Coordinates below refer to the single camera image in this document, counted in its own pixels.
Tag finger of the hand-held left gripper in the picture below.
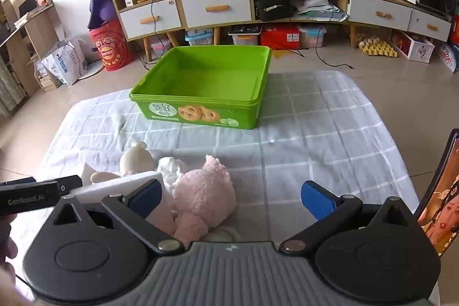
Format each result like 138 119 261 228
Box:
0 175 83 217
0 178 37 186

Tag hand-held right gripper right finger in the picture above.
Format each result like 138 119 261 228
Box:
280 180 423 255

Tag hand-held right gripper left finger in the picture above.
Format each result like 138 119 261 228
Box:
45 180 185 256

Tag white rectangular box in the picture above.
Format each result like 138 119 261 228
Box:
73 171 166 211

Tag white soft cloth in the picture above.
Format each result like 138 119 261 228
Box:
149 156 190 199

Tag cream plush doll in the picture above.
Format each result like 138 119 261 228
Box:
90 140 158 185

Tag pink plush toy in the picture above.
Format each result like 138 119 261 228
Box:
172 155 235 247

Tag green plastic box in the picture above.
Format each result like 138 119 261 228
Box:
129 46 271 130

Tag person's left hand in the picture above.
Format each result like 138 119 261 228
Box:
0 215 18 292

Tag checked grey-white blanket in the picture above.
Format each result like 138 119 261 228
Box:
9 70 442 306

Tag grey patterned curtain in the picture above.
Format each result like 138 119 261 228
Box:
0 59 26 116

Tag smartphone with lit screen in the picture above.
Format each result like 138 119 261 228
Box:
416 128 459 258

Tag white paper bag blue print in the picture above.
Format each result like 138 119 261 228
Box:
41 37 88 88

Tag white round base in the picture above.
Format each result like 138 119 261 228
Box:
77 60 104 81

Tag small clear storage box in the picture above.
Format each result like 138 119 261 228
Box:
151 39 173 59

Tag wooden desk with shelves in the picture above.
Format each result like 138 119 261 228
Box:
0 0 60 99

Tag red printed bucket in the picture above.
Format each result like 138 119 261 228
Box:
90 19 135 72

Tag clear storage box blue lid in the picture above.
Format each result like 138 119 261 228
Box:
297 26 328 48

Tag yellow egg tray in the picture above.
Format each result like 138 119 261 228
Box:
359 35 398 58

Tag red cardboard box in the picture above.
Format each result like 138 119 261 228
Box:
260 24 300 50

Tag long wooden TV stand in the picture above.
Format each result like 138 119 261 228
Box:
177 0 454 48

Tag clear storage box black lid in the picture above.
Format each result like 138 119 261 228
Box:
228 26 262 46

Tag white crate with toys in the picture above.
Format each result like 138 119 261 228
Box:
391 32 435 63

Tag pile of papers and bags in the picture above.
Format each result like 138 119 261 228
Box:
292 0 348 23

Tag red and blue box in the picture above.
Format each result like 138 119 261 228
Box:
439 42 459 73

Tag purple plastic object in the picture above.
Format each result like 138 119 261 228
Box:
88 0 120 30

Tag black bag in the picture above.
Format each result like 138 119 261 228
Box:
255 0 295 22

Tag black power cable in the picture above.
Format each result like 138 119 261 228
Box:
301 0 356 71
141 0 162 72

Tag clear storage box blue handles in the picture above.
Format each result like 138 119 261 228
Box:
184 30 216 46

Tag white drawer with wooden handle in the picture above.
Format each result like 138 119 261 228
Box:
408 9 452 42
349 0 412 31
180 0 252 30
119 0 182 40

